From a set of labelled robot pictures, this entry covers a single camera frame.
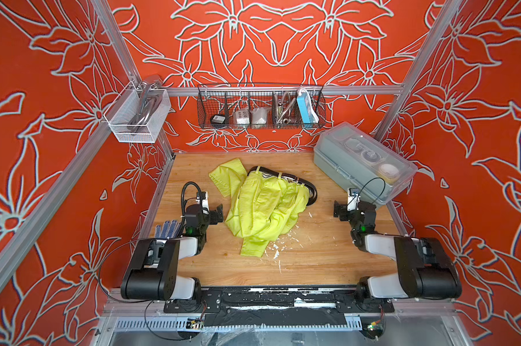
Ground yellow-green trousers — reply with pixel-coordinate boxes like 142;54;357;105
208;159;310;257

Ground black belt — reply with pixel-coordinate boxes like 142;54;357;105
247;166;318;206

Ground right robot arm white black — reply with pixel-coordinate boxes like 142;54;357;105
333;189;462;303

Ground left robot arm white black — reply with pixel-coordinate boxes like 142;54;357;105
120;182;224;302

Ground blue dotted work glove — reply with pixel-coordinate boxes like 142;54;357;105
155;220;183;239

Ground grey plastic storage box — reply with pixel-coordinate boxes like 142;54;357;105
314;122;417;207

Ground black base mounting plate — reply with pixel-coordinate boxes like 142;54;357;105
163;285;395;314

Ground small black device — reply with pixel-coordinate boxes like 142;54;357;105
210;114;227;128

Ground white power adapter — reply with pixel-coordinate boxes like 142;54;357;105
232;108;250;127

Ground clear plastic cup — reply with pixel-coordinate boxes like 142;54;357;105
251;107;270;128

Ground metal tongs in basket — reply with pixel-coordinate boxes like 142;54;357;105
276;92;295;125

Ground metal utensils in bin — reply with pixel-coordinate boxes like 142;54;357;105
128;79;162;133

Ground black wire wall basket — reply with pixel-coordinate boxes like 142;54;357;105
197;83;328;130

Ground clear plastic wall bin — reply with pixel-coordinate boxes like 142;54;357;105
105;76;171;144

